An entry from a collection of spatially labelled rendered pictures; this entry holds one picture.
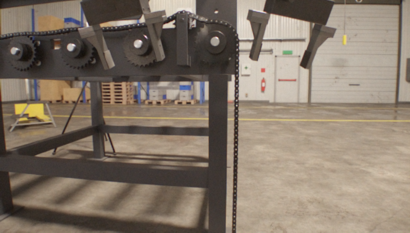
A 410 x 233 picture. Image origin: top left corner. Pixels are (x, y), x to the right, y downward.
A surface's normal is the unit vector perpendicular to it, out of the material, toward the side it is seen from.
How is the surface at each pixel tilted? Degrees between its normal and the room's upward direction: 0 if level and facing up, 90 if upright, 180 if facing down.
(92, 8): 113
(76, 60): 90
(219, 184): 90
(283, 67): 90
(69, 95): 90
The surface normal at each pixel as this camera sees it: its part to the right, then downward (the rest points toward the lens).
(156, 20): -0.11, 0.47
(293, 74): -0.11, 0.08
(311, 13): 0.10, 0.47
